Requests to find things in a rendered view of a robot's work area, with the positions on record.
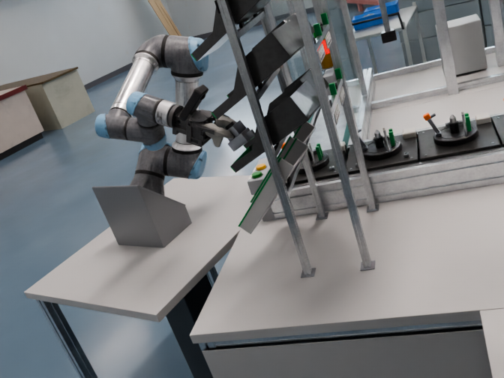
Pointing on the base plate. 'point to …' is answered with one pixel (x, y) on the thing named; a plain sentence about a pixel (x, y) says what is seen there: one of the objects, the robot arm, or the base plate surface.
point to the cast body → (241, 133)
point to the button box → (258, 177)
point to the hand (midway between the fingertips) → (235, 129)
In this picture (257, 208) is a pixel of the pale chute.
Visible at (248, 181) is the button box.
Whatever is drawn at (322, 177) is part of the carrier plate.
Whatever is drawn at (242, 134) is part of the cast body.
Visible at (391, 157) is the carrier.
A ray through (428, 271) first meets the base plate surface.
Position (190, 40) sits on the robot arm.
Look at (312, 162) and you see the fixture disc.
